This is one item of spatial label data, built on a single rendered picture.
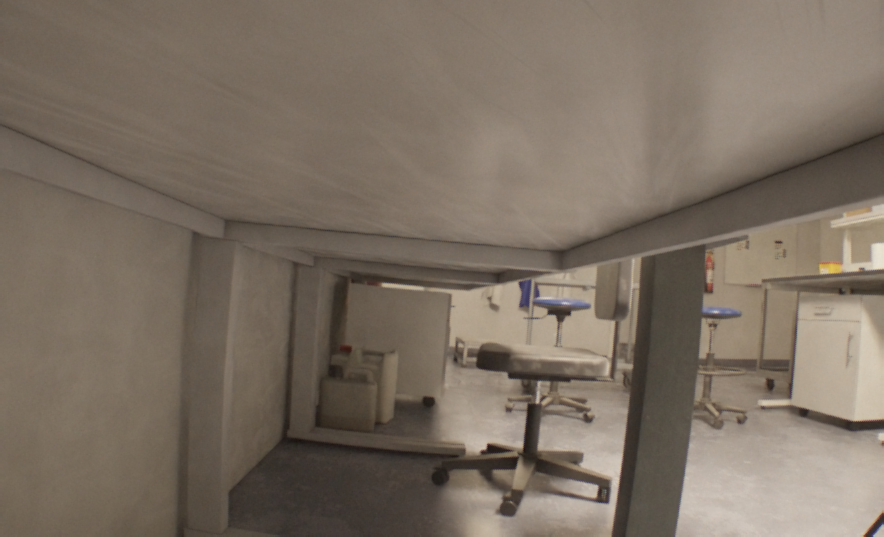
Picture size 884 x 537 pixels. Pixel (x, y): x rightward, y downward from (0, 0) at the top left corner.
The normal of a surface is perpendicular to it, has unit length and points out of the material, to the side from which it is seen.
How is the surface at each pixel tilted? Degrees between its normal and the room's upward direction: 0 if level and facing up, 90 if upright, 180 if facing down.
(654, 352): 90
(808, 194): 90
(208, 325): 90
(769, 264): 90
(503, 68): 180
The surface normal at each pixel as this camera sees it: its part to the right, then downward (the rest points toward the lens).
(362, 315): 0.07, -0.11
